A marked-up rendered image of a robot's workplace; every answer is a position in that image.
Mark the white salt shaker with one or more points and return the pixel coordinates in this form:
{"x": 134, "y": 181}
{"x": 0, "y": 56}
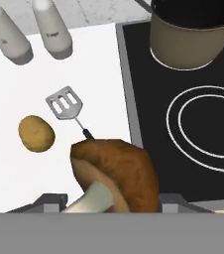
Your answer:
{"x": 5, "y": 33}

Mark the beige pot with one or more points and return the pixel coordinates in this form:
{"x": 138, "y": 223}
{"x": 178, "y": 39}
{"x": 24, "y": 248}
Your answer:
{"x": 190, "y": 36}

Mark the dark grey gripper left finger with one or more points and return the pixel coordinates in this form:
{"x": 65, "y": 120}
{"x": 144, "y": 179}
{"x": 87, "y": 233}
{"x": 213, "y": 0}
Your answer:
{"x": 53, "y": 202}

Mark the grey slotted spatula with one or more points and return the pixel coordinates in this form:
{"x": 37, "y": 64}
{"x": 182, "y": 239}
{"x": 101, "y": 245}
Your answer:
{"x": 64, "y": 103}

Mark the black hob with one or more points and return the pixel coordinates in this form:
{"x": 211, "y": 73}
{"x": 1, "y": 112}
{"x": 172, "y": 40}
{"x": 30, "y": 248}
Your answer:
{"x": 183, "y": 125}

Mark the brown potato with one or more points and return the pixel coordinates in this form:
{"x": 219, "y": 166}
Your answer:
{"x": 36, "y": 133}

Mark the brown mushroom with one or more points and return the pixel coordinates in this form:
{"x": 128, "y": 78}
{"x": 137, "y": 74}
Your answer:
{"x": 117, "y": 175}

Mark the white pepper shaker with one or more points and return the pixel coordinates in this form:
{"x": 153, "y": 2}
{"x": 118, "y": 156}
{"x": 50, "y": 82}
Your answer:
{"x": 53, "y": 31}

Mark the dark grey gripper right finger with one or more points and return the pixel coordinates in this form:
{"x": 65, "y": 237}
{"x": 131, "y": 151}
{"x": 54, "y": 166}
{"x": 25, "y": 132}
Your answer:
{"x": 170, "y": 202}

